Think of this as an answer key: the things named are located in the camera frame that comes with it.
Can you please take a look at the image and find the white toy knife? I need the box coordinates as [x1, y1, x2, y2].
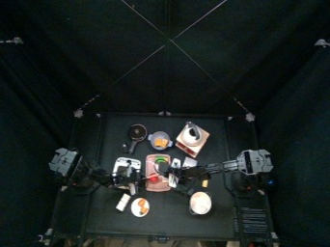
[168, 173, 180, 189]

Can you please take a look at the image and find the pink cutting board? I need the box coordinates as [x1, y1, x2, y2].
[145, 153, 173, 193]

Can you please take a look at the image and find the white round bowl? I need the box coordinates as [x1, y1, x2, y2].
[189, 191, 214, 216]

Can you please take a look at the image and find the orange toy food on plate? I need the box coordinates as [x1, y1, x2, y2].
[137, 199, 152, 216]

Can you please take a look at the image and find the white small box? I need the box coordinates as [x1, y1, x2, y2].
[116, 193, 133, 213]

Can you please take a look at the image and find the white round plate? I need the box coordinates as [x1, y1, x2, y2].
[130, 197, 152, 218]

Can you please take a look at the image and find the silver kettle on pink mat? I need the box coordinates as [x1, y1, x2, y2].
[174, 121, 212, 158]

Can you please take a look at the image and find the orange toy food piece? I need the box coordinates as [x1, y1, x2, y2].
[154, 138, 170, 149]

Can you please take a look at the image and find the blue-grey toy pot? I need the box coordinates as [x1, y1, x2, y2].
[148, 130, 176, 151]

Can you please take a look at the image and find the white toy kettle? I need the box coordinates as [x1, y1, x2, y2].
[181, 122, 204, 147]

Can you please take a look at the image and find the black toy frying pan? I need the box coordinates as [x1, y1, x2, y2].
[122, 123, 149, 154]

